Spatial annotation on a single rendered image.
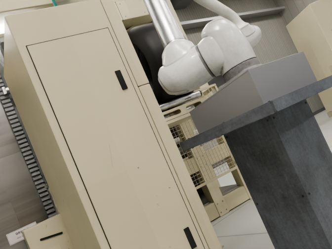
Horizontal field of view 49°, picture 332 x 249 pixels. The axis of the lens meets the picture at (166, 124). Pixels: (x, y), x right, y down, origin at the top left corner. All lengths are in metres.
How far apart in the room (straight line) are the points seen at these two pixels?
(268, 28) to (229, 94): 8.83
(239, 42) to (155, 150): 0.53
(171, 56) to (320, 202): 0.79
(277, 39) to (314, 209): 9.01
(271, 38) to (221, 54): 8.62
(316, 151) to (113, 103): 0.77
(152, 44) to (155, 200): 1.15
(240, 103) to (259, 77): 0.11
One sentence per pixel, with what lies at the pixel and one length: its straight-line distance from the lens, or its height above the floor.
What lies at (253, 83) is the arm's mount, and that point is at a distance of 1.28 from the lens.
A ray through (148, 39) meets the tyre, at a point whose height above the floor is 1.29.
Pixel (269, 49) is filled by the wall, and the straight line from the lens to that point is 9.79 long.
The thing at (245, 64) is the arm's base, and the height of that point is 0.82.
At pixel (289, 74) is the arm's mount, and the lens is 1.45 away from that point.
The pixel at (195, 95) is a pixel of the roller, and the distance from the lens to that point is 2.31.
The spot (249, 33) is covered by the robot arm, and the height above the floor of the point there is 1.02.
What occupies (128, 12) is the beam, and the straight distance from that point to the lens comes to 2.79.
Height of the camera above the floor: 0.63
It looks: 4 degrees up
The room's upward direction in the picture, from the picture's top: 24 degrees counter-clockwise
